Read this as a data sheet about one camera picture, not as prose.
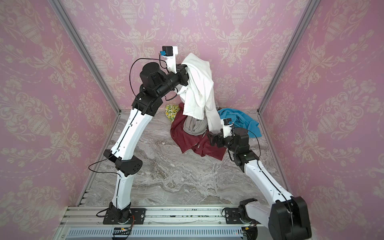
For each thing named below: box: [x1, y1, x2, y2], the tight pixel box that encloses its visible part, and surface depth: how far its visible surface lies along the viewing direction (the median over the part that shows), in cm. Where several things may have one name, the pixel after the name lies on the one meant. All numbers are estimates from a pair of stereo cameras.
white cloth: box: [177, 53, 223, 134], surface depth 63 cm
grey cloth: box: [183, 110, 209, 136], surface depth 99 cm
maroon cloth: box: [170, 102, 227, 161], surface depth 100 cm
